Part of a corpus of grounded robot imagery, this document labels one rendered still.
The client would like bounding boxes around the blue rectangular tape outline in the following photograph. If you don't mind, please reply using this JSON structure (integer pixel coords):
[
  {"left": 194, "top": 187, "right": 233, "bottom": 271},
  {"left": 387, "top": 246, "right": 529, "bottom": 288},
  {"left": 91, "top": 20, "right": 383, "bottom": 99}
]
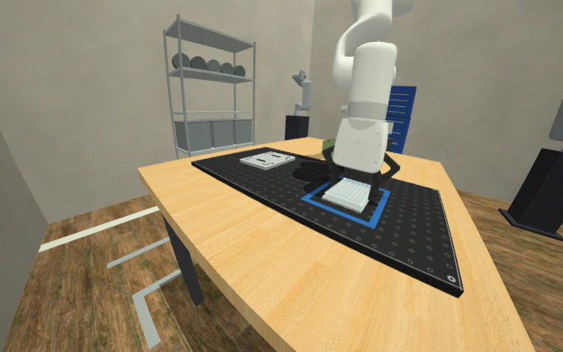
[{"left": 301, "top": 181, "right": 390, "bottom": 229}]

